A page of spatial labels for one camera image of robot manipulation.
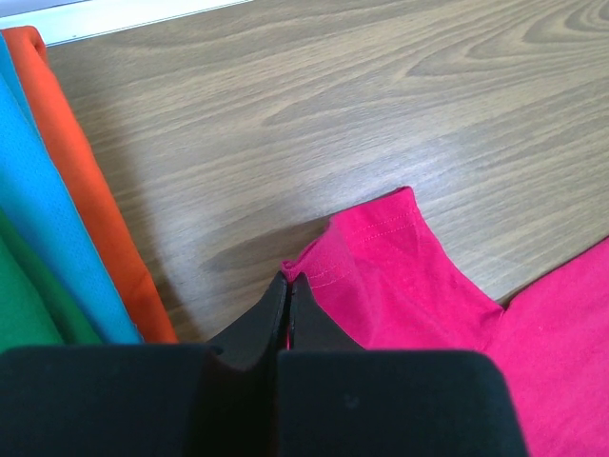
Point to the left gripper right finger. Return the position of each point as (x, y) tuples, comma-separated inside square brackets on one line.
[(338, 399)]

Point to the pink t shirt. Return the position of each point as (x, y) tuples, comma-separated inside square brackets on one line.
[(379, 272)]

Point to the folded green t shirt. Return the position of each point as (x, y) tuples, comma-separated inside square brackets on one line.
[(35, 309)]

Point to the folded orange t shirt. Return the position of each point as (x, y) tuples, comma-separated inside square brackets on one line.
[(70, 152)]

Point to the folded blue t shirt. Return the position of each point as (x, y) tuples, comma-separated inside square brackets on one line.
[(38, 204)]

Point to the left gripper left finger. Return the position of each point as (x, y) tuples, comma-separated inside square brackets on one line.
[(212, 399)]

